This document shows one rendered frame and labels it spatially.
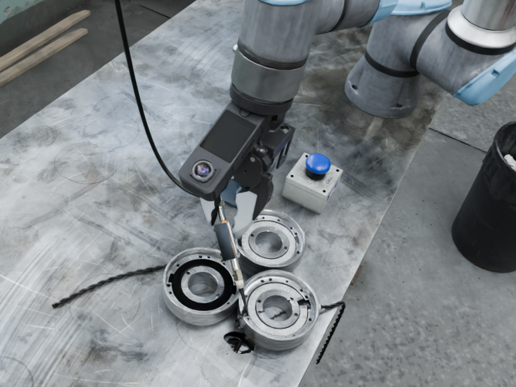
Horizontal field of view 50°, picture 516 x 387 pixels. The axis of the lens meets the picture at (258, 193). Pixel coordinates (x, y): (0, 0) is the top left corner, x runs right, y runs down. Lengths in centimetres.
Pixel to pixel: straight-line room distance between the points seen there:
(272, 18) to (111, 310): 43
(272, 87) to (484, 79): 48
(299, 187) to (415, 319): 104
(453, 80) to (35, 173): 69
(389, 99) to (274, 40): 58
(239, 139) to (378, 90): 55
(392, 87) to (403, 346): 92
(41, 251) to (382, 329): 119
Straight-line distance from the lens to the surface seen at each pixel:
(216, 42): 123
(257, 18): 56
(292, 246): 81
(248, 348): 74
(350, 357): 171
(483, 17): 96
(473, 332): 191
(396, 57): 107
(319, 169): 87
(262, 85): 58
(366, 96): 111
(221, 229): 71
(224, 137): 60
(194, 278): 77
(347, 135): 106
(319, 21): 57
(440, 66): 101
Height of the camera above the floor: 146
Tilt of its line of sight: 47 degrees down
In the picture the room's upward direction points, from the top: 12 degrees clockwise
